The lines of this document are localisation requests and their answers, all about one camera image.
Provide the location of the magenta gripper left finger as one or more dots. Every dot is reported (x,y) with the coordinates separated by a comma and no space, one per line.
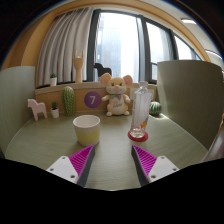
(76,167)

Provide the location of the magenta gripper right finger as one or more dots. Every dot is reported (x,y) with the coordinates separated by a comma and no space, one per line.
(149,167)

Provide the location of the clear plastic water bottle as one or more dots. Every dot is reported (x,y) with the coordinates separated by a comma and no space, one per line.
(140,110)

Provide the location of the red round coaster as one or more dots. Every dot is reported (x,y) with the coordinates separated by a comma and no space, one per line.
(141,139)

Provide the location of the pale yellow paper cup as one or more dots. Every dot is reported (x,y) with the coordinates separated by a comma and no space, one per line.
(87,129)

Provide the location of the round green cactus ornament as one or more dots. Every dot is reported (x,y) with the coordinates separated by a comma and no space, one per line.
(155,108)

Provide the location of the small potted plant on desk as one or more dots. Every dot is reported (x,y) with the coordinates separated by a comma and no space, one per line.
(54,109)

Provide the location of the purple number seven sign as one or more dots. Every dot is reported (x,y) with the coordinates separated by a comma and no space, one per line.
(92,99)

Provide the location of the pink wooden horse figure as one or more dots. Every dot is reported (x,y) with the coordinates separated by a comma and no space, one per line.
(37,108)

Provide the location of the tall green cactus ornament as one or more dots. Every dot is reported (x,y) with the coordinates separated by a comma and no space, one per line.
(68,101)

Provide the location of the right green desk divider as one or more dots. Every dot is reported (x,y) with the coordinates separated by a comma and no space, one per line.
(191,93)

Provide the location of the green desk divider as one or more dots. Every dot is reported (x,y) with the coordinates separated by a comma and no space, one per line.
(191,93)
(17,86)

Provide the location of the beige plush mouse toy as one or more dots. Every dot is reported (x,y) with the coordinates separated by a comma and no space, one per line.
(116,97)

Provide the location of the small potted plant on ledge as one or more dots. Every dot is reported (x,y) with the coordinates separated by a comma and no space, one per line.
(53,79)

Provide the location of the black horse figure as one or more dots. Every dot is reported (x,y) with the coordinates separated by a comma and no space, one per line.
(101,69)

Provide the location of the left green desk divider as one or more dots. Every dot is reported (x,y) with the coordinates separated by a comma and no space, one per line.
(17,86)

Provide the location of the wooden hand model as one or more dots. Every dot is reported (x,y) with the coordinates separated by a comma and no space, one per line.
(78,65)

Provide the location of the grey window curtain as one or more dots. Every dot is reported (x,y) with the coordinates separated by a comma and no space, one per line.
(68,35)

